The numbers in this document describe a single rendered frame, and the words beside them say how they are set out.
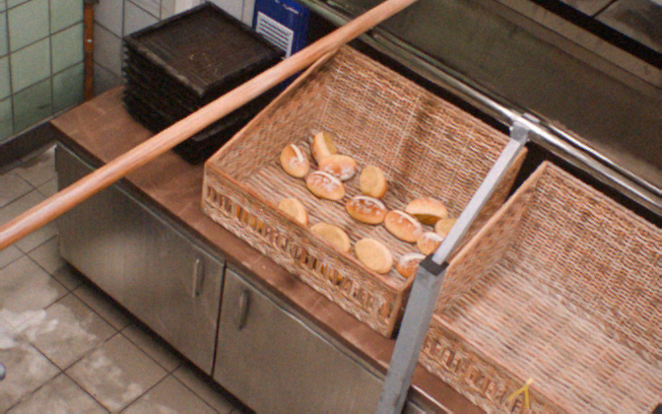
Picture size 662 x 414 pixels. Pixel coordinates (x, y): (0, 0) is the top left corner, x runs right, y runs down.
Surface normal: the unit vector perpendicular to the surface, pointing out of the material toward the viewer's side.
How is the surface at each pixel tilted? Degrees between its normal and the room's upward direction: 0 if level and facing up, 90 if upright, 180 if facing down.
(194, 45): 0
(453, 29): 70
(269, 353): 90
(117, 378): 0
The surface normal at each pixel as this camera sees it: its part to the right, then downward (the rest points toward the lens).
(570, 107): -0.54, 0.17
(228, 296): -0.61, 0.46
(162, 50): 0.15, -0.73
